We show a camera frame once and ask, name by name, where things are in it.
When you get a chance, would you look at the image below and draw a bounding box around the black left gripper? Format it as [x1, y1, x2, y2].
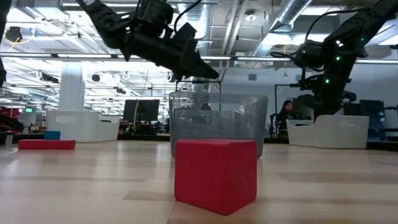
[123, 21, 220, 83]

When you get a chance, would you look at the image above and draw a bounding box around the red cube block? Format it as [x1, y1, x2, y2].
[174, 138, 258, 217]

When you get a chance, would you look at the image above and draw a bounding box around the small blue block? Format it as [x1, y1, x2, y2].
[44, 130, 62, 141]

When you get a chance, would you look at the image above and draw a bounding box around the long red block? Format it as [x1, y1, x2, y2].
[17, 139, 76, 151]

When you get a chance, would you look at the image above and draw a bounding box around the pale grey plastic bin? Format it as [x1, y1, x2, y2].
[286, 114, 370, 149]

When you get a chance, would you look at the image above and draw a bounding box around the blue storage cabinet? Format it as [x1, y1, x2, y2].
[359, 99, 398, 141]

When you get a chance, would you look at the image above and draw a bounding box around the person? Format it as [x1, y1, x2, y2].
[274, 100, 300, 138]

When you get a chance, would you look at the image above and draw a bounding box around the black computer monitor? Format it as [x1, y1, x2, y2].
[123, 99, 161, 135]

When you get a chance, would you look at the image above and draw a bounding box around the clear plastic bin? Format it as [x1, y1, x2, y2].
[169, 91, 269, 159]

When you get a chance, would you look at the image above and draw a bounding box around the ceiling light strip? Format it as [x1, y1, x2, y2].
[0, 52, 398, 65]

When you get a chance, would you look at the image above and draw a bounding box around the white building column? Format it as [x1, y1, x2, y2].
[58, 61, 85, 111]

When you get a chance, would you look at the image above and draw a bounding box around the white plastic bin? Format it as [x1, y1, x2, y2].
[45, 110, 121, 143]

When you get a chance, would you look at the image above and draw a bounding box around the red and black machine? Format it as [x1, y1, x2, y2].
[0, 106, 25, 133]

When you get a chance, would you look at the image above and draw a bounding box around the black metal frame stand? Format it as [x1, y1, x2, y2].
[274, 83, 312, 123]

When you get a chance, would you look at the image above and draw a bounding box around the yellow hanging cord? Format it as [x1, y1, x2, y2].
[282, 45, 289, 78]

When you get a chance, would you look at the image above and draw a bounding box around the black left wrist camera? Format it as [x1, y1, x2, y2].
[136, 0, 175, 30]

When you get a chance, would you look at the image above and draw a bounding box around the black ceiling cable reel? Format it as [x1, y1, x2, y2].
[5, 26, 23, 44]

